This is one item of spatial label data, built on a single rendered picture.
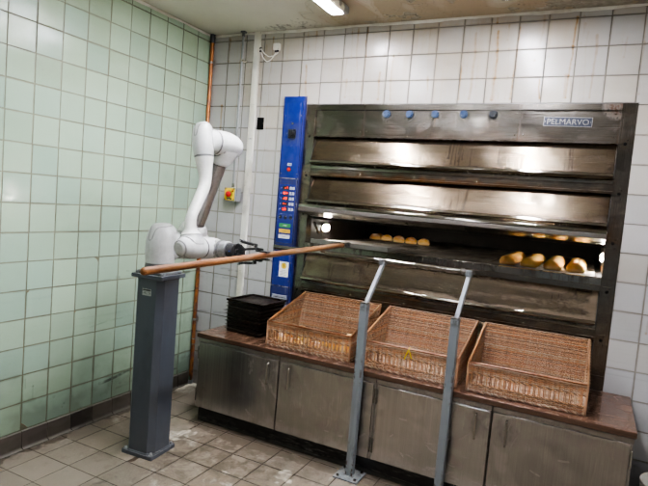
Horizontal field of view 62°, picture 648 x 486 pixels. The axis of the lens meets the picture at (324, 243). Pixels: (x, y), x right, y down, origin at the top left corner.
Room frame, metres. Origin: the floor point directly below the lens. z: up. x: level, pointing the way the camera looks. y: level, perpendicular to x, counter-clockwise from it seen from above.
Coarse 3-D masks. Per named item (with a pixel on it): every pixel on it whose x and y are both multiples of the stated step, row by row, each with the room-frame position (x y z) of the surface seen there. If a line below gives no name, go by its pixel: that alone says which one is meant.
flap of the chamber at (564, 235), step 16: (304, 208) 3.51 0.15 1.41; (320, 208) 3.46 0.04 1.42; (400, 224) 3.39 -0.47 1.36; (416, 224) 3.28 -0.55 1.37; (432, 224) 3.18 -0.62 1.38; (448, 224) 3.09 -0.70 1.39; (464, 224) 3.05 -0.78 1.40; (480, 224) 3.01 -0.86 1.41; (576, 240) 2.92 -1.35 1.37; (592, 240) 2.84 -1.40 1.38
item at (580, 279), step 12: (348, 252) 3.52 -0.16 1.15; (360, 252) 3.48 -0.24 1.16; (372, 252) 3.44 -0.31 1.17; (384, 252) 3.41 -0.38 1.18; (444, 264) 3.24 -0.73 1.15; (456, 264) 3.21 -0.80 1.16; (468, 264) 3.18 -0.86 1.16; (480, 264) 3.14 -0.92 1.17; (492, 264) 3.14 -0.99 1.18; (528, 276) 3.03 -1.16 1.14; (540, 276) 3.00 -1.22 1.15; (552, 276) 2.97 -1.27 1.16; (564, 276) 2.95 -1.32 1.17; (576, 276) 2.92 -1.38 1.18; (588, 276) 2.93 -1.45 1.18
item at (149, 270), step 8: (304, 248) 2.98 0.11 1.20; (312, 248) 3.06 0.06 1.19; (320, 248) 3.15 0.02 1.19; (328, 248) 3.24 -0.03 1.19; (336, 248) 3.36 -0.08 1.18; (232, 256) 2.39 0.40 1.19; (240, 256) 2.44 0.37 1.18; (248, 256) 2.49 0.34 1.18; (256, 256) 2.55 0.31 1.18; (264, 256) 2.61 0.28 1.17; (272, 256) 2.69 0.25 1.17; (168, 264) 2.03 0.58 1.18; (176, 264) 2.07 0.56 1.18; (184, 264) 2.10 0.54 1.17; (192, 264) 2.14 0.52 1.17; (200, 264) 2.18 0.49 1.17; (208, 264) 2.23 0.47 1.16; (216, 264) 2.29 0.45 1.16; (144, 272) 1.92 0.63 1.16; (152, 272) 1.95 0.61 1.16; (160, 272) 1.99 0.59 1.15
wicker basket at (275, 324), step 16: (288, 304) 3.41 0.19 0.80; (304, 304) 3.58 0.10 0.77; (320, 304) 3.54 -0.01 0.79; (336, 304) 3.50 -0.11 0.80; (352, 304) 3.45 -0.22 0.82; (272, 320) 3.18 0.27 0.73; (288, 320) 3.42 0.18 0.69; (304, 320) 3.55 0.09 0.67; (320, 320) 3.51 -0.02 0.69; (336, 320) 3.46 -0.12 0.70; (352, 320) 3.42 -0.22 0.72; (368, 320) 3.17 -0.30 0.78; (272, 336) 3.25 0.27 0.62; (304, 336) 3.08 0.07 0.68; (320, 336) 3.04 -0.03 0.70; (336, 336) 3.00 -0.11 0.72; (352, 336) 2.97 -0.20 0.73; (304, 352) 3.08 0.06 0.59; (320, 352) 3.04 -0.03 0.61; (336, 352) 3.00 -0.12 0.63; (352, 352) 3.00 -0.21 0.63
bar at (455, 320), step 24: (384, 264) 3.00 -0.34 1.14; (408, 264) 2.95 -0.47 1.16; (432, 264) 2.90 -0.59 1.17; (360, 312) 2.82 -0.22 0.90; (456, 312) 2.64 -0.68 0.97; (360, 336) 2.81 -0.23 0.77; (456, 336) 2.59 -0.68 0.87; (360, 360) 2.81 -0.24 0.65; (360, 384) 2.81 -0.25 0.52; (360, 408) 2.84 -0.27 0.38
